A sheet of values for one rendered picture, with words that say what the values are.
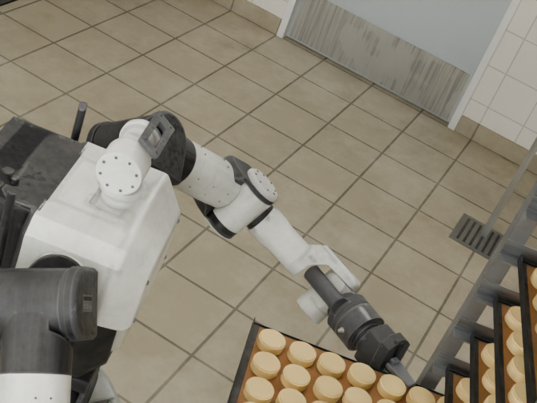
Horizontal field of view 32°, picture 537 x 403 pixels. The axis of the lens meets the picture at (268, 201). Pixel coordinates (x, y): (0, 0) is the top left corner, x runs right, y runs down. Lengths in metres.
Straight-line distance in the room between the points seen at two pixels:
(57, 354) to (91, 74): 3.12
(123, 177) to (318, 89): 3.52
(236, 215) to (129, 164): 0.50
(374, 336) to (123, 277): 0.61
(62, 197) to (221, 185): 0.42
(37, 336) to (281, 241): 0.71
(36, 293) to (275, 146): 3.03
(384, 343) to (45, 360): 0.74
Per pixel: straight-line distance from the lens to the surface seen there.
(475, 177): 4.62
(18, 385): 1.19
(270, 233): 1.77
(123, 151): 1.27
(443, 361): 1.73
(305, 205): 3.85
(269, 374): 1.61
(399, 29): 4.92
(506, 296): 1.63
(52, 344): 1.19
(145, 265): 1.32
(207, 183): 1.66
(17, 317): 1.20
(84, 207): 1.34
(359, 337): 1.77
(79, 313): 1.20
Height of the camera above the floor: 2.10
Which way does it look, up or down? 34 degrees down
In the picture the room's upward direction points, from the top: 22 degrees clockwise
